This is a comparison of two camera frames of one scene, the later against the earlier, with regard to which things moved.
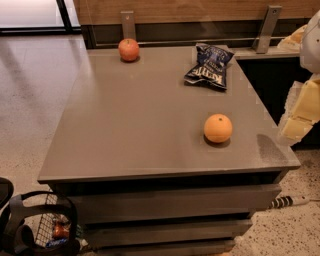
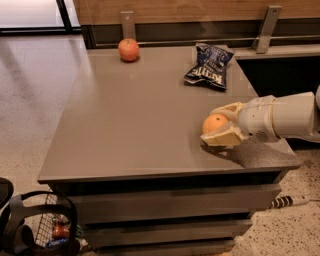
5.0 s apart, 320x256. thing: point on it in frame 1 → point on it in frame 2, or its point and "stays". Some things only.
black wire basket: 42,223 stays
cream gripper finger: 293,42 → 232,110
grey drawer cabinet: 131,150 stays
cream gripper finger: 302,110 → 230,135
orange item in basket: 60,232 stays
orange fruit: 218,128 stays
